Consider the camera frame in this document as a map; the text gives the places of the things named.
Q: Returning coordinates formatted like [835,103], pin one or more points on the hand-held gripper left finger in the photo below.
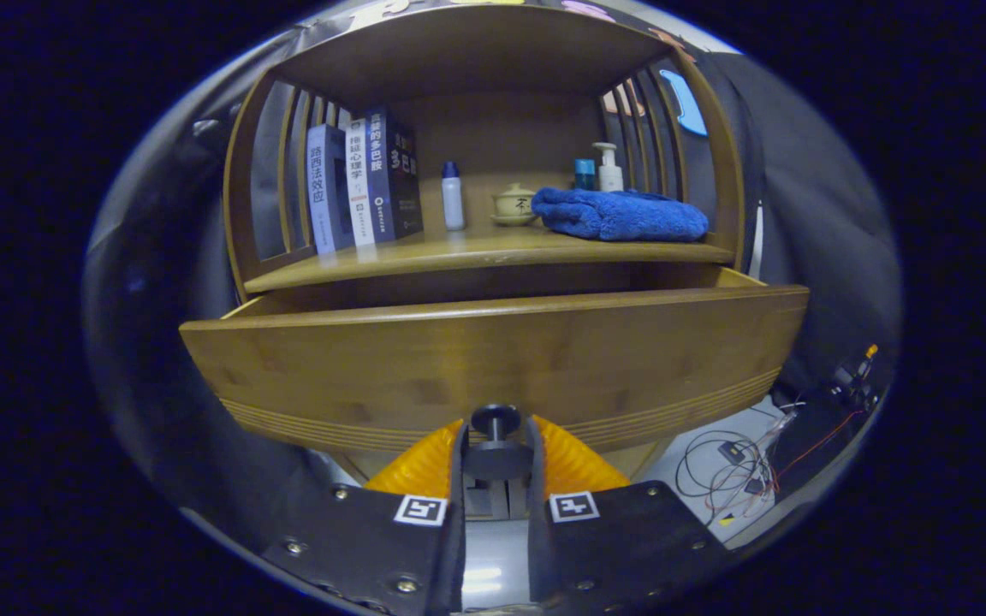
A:
[407,556]

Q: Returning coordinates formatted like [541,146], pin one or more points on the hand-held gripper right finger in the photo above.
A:
[596,556]

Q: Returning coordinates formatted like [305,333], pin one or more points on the wooden drawer with black knob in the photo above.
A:
[493,359]

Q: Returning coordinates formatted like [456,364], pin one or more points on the wooden countertop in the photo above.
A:
[459,252]

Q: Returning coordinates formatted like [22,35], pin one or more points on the wooden cabinet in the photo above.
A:
[476,51]

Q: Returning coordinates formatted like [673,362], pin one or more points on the orange and black tool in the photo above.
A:
[854,376]

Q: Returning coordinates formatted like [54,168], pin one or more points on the folded blue towel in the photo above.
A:
[621,216]

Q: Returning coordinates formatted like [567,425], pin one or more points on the white bottle with blue cap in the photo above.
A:
[454,201]

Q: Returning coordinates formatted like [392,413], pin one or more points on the beige lidded teacup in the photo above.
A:
[514,205]

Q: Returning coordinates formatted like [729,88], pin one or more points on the light blue book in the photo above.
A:
[322,197]

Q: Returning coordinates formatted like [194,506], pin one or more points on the white book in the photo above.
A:
[359,188]

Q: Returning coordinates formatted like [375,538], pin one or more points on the dark navy book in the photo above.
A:
[394,180]

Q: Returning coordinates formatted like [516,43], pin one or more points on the teal bottle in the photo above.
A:
[585,175]

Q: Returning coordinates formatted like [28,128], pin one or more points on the white pump bottle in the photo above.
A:
[610,175]

